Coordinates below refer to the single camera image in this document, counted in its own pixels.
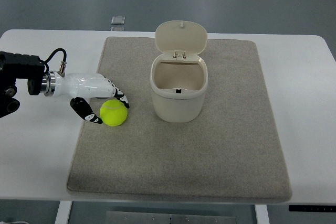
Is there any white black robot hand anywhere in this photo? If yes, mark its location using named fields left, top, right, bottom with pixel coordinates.
left=40, top=71, right=130, bottom=124

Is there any yellow tennis ball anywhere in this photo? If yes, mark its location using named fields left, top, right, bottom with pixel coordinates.
left=99, top=100, right=128, bottom=126

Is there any floor socket plate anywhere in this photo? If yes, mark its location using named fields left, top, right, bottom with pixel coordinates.
left=111, top=16, right=125, bottom=25

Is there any cream lidded bin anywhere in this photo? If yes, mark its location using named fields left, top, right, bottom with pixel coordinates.
left=150, top=20, right=208, bottom=123

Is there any white table leg left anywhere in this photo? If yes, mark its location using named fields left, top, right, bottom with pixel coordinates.
left=55, top=201, right=72, bottom=224

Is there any white table leg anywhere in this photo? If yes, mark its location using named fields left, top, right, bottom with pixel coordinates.
left=255, top=205, right=270, bottom=224
left=55, top=201, right=72, bottom=224

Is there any grey felt mat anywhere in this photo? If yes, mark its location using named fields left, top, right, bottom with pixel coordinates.
left=67, top=37, right=292, bottom=203

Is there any white table leg right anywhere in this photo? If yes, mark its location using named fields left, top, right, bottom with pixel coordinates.
left=255, top=205, right=270, bottom=224

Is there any black desk control panel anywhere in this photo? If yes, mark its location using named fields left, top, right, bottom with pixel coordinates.
left=288, top=205, right=336, bottom=213

